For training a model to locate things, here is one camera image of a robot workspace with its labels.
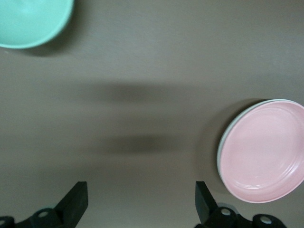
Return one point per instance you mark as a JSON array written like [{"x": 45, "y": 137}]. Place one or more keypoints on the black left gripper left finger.
[{"x": 69, "y": 209}]

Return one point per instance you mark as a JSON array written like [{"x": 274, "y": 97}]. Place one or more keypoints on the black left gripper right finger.
[{"x": 206, "y": 211}]

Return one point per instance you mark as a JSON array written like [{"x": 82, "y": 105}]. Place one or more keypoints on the pink shallow plate bowl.
[{"x": 261, "y": 154}]

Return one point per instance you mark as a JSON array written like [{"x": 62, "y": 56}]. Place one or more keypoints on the green deep bowl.
[{"x": 26, "y": 21}]

